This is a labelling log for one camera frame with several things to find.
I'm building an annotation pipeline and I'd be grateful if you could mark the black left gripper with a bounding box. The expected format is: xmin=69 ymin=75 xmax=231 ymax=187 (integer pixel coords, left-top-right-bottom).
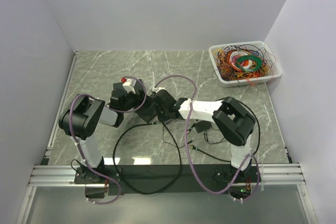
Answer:
xmin=121 ymin=88 xmax=154 ymax=113

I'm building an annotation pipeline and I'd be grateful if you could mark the black network switch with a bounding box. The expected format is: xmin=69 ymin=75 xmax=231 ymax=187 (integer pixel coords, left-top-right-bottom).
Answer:
xmin=135 ymin=79 xmax=144 ymax=90
xmin=135 ymin=95 xmax=157 ymax=123

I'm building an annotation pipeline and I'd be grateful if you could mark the thin black power cord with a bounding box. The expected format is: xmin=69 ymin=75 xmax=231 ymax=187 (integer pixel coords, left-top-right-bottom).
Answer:
xmin=162 ymin=119 xmax=229 ymax=149

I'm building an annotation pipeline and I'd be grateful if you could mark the black ethernet cable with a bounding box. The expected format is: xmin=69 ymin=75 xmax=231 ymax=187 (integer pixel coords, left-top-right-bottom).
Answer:
xmin=191 ymin=103 xmax=261 ymax=163
xmin=113 ymin=120 xmax=183 ymax=195

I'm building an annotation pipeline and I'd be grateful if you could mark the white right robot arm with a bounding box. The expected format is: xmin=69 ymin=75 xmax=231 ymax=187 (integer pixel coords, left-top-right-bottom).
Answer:
xmin=151 ymin=88 xmax=257 ymax=182

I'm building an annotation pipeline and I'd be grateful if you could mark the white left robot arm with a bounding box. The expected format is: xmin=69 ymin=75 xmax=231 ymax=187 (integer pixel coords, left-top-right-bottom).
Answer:
xmin=58 ymin=78 xmax=146 ymax=183

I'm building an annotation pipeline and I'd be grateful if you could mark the black power adapter brick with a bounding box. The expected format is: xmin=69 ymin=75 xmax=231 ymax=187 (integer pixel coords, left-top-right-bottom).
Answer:
xmin=194 ymin=121 xmax=211 ymax=133

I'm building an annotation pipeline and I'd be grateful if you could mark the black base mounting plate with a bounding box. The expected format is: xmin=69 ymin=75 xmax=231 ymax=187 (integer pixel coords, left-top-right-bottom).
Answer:
xmin=73 ymin=164 xmax=263 ymax=199

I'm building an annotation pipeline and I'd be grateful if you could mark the white plastic basket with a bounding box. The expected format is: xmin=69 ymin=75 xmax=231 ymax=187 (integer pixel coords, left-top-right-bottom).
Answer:
xmin=208 ymin=41 xmax=282 ymax=88

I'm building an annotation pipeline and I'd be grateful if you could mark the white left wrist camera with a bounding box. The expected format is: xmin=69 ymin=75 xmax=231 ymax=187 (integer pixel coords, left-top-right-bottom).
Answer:
xmin=122 ymin=78 xmax=136 ymax=94

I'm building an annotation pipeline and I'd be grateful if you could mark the aluminium left side rail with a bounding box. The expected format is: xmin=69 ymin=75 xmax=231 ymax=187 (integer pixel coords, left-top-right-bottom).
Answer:
xmin=40 ymin=50 xmax=80 ymax=165

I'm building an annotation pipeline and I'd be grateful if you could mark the aluminium rail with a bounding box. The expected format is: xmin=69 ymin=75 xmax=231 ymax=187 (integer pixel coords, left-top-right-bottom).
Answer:
xmin=40 ymin=50 xmax=80 ymax=165
xmin=28 ymin=163 xmax=307 ymax=188

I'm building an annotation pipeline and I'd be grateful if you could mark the colourful wire bundle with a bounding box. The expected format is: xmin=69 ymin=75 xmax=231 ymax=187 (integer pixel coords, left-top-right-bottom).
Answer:
xmin=205 ymin=40 xmax=276 ymax=86

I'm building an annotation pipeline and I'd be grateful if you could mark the aluminium front rail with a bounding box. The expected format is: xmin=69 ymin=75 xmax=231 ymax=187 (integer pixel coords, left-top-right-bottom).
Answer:
xmin=28 ymin=163 xmax=307 ymax=188

